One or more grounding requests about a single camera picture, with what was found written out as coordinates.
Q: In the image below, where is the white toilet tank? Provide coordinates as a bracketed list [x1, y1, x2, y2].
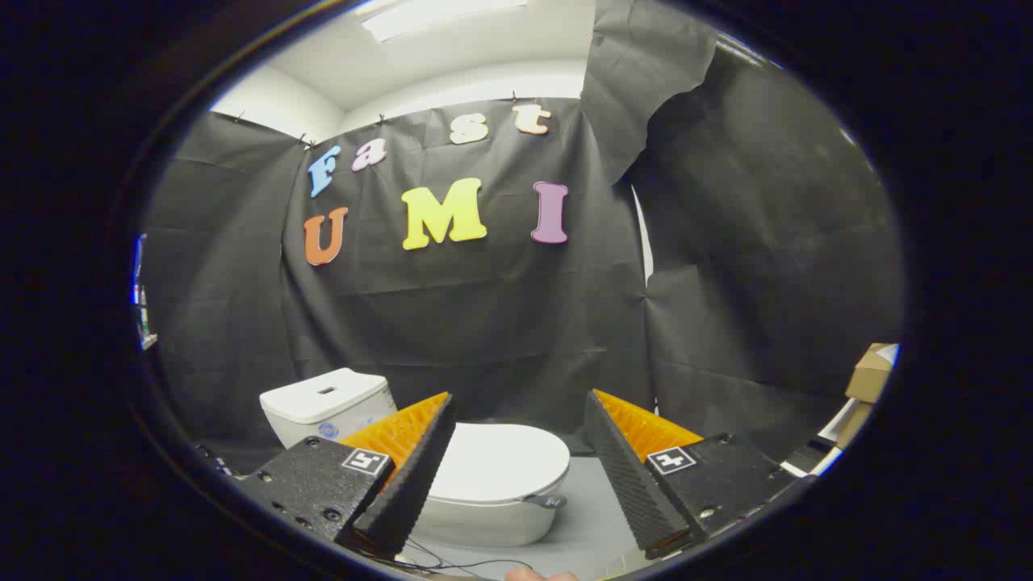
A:
[259, 368, 398, 449]

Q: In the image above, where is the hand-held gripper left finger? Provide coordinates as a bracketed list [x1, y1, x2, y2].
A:
[242, 392, 458, 559]

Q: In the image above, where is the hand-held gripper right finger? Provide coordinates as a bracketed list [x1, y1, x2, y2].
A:
[584, 389, 796, 559]

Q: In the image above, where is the thin black cable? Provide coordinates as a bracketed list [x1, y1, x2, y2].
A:
[395, 537, 537, 577]

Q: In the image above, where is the brown cardboard box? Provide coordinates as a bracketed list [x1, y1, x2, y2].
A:
[835, 401, 874, 449]
[845, 343, 899, 403]

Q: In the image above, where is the cluttered white equipment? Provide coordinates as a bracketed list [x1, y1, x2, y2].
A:
[133, 234, 159, 350]

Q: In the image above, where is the black backdrop cloth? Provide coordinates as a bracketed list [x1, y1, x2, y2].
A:
[141, 0, 903, 477]

